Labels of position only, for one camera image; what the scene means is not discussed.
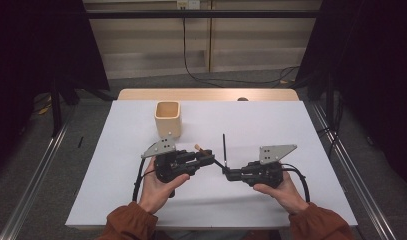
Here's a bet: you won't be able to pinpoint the black horizontal frame bar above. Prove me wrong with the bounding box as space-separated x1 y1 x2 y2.
85 9 322 20

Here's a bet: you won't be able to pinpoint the hand-held gripper cable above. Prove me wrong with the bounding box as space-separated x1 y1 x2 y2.
132 158 157 203
280 163 311 203

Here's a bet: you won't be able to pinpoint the person's right hand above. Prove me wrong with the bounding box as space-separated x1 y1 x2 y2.
252 169 311 216

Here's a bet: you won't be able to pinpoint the beige square cup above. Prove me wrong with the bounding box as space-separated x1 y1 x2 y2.
154 100 182 140

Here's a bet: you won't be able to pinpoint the aluminium rail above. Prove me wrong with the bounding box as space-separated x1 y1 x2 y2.
0 106 80 240
309 101 399 240

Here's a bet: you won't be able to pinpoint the black stand post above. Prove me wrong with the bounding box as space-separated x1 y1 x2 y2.
325 71 336 129
49 76 64 138

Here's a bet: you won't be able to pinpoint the white table mat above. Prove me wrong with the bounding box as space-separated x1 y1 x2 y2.
64 99 359 231

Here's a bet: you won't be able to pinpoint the black brush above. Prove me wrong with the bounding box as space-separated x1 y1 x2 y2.
221 133 229 169

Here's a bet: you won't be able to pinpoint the black curtain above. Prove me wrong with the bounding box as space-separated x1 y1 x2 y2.
295 0 407 183
0 0 111 178

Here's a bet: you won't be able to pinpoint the left hand-held gripper cable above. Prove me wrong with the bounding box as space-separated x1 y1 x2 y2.
132 158 157 203

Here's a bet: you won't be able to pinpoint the person's left hand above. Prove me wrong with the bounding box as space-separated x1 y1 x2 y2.
138 156 191 215

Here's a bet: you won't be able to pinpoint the yellow floor tape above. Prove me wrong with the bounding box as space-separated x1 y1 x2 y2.
37 104 54 116

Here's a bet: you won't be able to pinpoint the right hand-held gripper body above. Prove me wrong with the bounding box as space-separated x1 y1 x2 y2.
240 143 298 189

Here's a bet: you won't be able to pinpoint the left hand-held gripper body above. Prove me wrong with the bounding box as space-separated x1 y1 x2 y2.
140 135 196 198

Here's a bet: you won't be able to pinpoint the black wall cable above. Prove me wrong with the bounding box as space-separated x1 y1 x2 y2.
181 6 302 88

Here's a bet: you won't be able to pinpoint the right hand-held gripper cable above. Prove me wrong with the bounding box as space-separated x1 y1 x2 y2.
280 163 311 203

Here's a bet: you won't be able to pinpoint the wall socket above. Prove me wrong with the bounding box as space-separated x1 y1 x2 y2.
176 0 201 10

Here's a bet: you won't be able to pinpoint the black floor cables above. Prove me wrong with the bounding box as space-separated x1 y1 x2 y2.
319 96 346 158

